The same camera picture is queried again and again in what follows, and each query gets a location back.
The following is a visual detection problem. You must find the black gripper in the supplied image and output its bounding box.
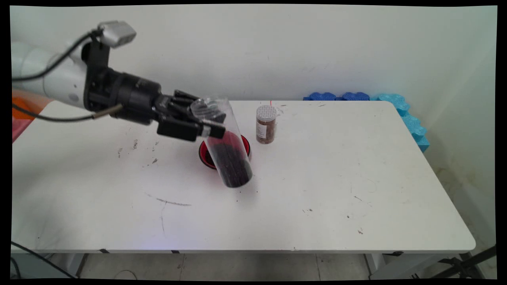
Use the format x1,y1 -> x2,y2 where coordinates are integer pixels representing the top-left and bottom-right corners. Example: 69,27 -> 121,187
82,65 -> 227,142

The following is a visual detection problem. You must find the clear plastic jar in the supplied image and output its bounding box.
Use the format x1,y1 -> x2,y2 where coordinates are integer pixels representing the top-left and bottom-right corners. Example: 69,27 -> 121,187
189,97 -> 254,188

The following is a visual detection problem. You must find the black seeds pile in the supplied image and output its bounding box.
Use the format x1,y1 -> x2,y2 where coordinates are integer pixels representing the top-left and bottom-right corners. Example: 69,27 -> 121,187
208,137 -> 254,188

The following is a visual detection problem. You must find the red bowl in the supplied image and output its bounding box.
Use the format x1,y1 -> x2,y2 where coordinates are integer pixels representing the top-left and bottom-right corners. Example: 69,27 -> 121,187
199,135 -> 251,171

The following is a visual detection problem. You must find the white-lidded brown spice jar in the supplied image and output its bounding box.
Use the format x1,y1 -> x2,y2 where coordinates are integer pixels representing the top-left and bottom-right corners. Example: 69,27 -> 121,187
255,105 -> 277,144

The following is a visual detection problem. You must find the orange object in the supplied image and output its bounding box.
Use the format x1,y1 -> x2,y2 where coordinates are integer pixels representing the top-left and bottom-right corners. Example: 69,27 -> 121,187
12,90 -> 52,120

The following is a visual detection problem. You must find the white table leg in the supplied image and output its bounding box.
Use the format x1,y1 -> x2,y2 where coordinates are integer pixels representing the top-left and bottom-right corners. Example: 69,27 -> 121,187
63,253 -> 88,277

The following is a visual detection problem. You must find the light blue foam mat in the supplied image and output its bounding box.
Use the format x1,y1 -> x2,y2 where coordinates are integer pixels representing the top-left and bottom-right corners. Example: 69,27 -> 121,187
370,93 -> 431,153

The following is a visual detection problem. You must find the black tripod leg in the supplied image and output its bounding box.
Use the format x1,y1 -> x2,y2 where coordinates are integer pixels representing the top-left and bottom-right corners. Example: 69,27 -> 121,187
430,245 -> 497,279

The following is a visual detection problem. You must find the black cable with metal plug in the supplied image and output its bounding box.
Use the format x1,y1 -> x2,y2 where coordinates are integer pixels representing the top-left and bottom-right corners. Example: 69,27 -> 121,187
11,102 -> 124,122

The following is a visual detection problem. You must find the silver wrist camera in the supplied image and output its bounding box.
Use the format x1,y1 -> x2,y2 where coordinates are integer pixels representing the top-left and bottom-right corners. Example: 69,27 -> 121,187
97,21 -> 137,49

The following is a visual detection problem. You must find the black camera cable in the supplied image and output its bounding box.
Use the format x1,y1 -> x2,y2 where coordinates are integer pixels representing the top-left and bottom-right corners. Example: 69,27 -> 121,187
11,28 -> 99,82

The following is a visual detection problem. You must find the black hanging cable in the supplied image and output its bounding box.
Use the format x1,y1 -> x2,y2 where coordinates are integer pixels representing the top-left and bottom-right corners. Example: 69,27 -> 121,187
11,241 -> 78,279

